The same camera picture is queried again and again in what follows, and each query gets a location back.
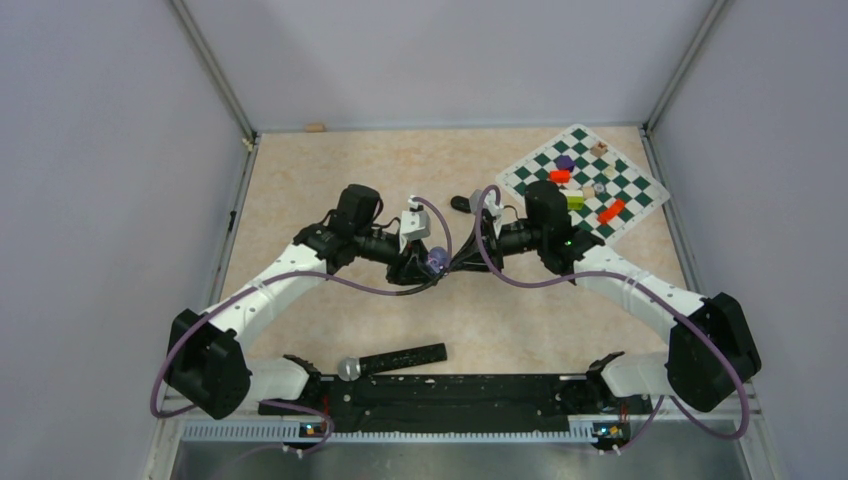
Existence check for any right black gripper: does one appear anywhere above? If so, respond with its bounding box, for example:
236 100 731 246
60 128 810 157
448 217 546 276

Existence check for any grey purple charging case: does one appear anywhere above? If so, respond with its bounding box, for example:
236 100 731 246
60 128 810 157
425 247 450 275

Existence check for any black earbud charging case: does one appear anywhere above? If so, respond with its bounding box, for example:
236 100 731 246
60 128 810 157
450 195 471 214

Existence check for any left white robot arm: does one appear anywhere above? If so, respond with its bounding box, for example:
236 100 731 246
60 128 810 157
150 184 447 420

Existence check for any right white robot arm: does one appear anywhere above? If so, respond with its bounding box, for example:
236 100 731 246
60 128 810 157
451 181 762 412

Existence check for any yellow green block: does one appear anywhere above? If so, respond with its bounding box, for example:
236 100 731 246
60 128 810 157
561 190 586 211

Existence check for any red block upper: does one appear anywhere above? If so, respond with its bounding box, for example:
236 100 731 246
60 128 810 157
548 170 572 184

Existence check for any red block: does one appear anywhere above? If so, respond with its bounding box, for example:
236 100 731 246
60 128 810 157
597 199 626 225
548 170 572 184

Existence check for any black microphone silver head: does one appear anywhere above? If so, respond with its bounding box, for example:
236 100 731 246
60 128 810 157
337 343 448 382

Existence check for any purple block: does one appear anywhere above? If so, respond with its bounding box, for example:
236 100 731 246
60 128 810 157
554 155 576 171

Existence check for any red block lower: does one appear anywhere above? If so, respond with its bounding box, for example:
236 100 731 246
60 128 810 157
597 199 626 225

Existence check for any green white chessboard mat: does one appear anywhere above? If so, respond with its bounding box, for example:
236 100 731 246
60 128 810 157
495 124 670 244

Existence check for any cork stopper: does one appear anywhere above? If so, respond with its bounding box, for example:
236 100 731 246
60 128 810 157
304 123 326 133

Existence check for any small wooden cube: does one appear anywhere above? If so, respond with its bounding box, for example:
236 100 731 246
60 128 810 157
590 142 608 158

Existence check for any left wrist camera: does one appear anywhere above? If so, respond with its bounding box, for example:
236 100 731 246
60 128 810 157
398 196 431 252

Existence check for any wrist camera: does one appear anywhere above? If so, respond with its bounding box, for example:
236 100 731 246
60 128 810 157
469 189 497 216
398 196 431 252

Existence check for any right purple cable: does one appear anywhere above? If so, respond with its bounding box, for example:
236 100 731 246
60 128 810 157
474 184 752 455

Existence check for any purple cable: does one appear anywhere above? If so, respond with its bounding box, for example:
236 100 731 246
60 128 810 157
474 184 752 455
149 195 454 458

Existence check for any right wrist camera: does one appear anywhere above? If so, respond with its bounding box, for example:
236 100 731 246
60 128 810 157
469 189 497 216

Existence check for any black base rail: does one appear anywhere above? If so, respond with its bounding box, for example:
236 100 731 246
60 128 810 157
296 374 599 434

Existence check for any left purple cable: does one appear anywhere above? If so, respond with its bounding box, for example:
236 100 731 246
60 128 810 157
149 195 454 458

